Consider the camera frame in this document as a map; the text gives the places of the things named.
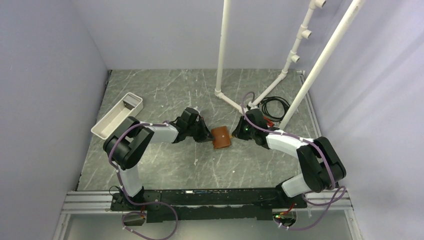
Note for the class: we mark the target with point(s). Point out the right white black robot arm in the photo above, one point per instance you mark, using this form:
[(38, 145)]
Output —
[(321, 167)]

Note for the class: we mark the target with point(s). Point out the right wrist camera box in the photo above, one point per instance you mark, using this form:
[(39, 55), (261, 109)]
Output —
[(256, 117)]

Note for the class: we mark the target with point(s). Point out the red black clamp tool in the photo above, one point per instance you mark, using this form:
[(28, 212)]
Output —
[(269, 122)]

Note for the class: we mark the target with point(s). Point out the brown leather card holder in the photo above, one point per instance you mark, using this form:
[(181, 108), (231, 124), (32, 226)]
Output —
[(222, 138)]

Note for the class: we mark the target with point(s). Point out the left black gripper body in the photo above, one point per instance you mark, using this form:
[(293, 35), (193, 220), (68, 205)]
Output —
[(197, 131)]

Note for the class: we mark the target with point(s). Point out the aluminium extrusion rail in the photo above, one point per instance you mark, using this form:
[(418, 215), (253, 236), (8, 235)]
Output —
[(100, 202)]

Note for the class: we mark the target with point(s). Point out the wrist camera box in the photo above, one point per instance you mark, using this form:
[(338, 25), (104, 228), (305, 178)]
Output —
[(189, 115), (256, 117)]

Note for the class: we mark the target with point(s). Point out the white rectangular plastic tray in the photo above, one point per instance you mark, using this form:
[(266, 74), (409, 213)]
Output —
[(129, 105)]

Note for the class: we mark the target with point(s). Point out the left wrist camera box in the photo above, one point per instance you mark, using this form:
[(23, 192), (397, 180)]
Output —
[(189, 115)]

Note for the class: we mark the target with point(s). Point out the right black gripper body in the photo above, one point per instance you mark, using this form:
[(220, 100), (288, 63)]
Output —
[(243, 131)]

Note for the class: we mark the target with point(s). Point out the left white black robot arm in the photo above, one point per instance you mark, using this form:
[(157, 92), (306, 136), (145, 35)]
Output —
[(127, 144)]

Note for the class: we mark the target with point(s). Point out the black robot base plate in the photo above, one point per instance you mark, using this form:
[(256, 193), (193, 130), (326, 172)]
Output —
[(161, 205)]

